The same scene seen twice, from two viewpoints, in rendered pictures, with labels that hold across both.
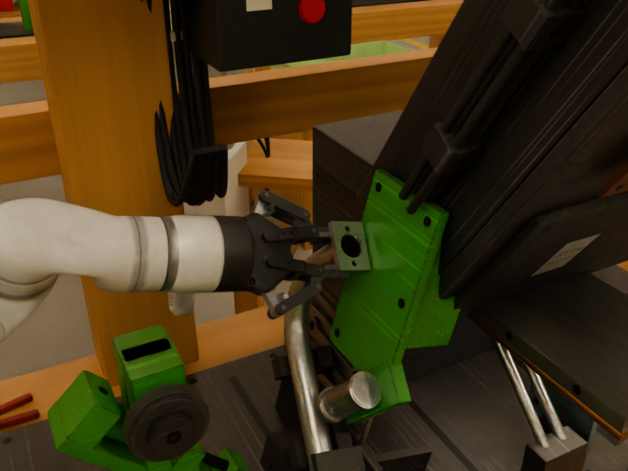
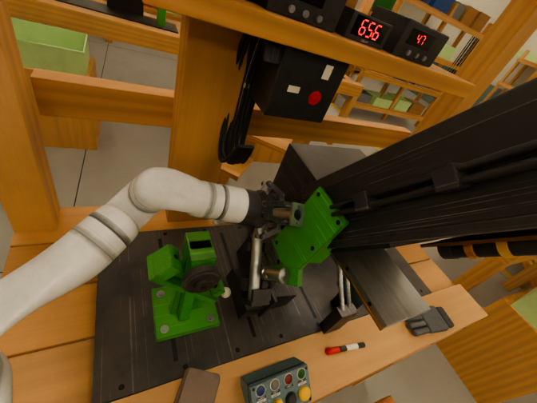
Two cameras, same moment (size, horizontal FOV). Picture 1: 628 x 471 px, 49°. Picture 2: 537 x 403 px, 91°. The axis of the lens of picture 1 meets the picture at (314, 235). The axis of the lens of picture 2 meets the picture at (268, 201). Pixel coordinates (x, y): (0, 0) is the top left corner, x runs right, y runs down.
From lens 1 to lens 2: 0.21 m
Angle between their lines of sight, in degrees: 13
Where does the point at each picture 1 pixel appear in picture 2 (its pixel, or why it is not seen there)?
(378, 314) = (299, 246)
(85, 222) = (190, 186)
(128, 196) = (200, 149)
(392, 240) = (316, 220)
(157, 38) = (237, 84)
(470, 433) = (309, 285)
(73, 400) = (161, 257)
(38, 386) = not seen: hidden behind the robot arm
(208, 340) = not seen: hidden behind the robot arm
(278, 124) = (272, 132)
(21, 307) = (148, 216)
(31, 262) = (161, 204)
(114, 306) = not seen: hidden behind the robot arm
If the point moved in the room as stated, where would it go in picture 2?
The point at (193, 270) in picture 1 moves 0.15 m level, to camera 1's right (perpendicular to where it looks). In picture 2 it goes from (232, 216) to (304, 237)
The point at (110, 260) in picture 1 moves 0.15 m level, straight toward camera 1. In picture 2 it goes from (197, 206) to (202, 285)
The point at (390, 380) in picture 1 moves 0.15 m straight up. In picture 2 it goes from (296, 276) to (324, 235)
